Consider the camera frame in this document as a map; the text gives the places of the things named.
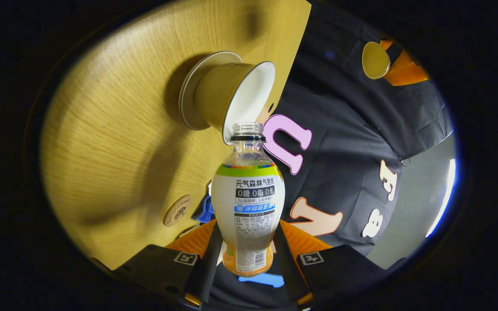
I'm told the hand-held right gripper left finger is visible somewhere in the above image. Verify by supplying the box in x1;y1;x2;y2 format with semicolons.
113;219;223;308

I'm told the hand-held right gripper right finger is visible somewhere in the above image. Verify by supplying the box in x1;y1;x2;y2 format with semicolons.
274;219;388;306

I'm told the pale yellow teacup lid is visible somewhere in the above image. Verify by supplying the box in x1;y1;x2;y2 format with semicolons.
362;41;391;80

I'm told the round cork coaster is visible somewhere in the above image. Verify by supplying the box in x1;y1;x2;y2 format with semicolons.
163;194;192;227

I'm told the clear labelled water bottle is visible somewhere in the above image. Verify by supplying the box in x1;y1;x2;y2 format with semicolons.
211;122;285;277

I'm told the pale yellow teacup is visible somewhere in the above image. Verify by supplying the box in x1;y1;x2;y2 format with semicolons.
195;61;276;145

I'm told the blue towel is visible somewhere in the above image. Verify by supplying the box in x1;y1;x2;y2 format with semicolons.
192;192;215;223

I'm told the black backdrop cloth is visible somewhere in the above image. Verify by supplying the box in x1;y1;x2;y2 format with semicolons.
206;0;455;309

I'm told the pale yellow saucer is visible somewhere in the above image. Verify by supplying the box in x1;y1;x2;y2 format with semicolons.
179;51;243;131

